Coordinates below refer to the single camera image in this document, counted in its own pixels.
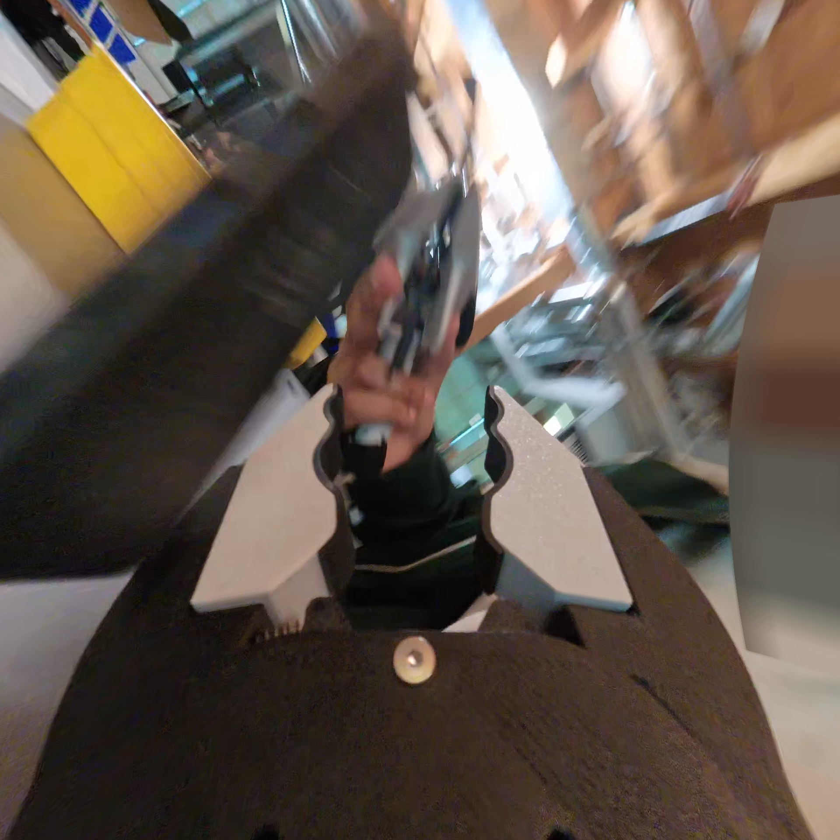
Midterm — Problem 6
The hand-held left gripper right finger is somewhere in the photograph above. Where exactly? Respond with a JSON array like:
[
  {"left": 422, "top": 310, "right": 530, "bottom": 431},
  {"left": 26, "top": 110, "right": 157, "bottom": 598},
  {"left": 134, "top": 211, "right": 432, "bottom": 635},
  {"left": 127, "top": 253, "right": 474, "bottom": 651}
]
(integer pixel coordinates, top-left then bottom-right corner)
[{"left": 472, "top": 385, "right": 635, "bottom": 614}]

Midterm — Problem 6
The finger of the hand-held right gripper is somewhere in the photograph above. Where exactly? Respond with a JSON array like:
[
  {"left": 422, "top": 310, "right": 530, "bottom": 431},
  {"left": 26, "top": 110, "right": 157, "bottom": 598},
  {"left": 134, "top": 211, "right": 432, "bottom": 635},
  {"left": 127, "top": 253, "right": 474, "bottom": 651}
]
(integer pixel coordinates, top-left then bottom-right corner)
[
  {"left": 374, "top": 185, "right": 462, "bottom": 266},
  {"left": 430, "top": 184, "right": 484, "bottom": 349}
]

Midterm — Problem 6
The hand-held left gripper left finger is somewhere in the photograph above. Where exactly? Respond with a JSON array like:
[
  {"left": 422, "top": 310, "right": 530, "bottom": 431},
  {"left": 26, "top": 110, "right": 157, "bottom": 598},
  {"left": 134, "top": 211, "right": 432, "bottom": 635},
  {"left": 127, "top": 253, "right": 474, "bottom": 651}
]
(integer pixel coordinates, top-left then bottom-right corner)
[{"left": 190, "top": 385, "right": 357, "bottom": 626}]

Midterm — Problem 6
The yellow plastic bin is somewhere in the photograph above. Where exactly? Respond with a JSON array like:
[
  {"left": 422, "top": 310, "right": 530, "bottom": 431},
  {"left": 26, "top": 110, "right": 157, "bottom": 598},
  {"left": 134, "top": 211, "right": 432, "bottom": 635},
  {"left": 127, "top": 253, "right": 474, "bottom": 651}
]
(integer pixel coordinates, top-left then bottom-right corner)
[{"left": 26, "top": 42, "right": 329, "bottom": 370}]

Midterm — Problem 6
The person's right forearm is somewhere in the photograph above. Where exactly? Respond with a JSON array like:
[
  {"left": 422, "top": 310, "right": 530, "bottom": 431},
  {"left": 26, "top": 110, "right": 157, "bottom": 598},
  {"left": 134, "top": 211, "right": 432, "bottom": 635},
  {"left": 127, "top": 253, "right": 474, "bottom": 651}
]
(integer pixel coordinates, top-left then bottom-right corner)
[{"left": 340, "top": 420, "right": 487, "bottom": 592}]

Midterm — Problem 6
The person's right hand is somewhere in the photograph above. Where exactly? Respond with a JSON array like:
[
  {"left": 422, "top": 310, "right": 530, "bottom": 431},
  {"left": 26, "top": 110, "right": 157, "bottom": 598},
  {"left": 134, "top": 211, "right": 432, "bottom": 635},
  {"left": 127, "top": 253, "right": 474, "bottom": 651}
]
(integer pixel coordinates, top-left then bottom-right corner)
[{"left": 327, "top": 256, "right": 460, "bottom": 475}]

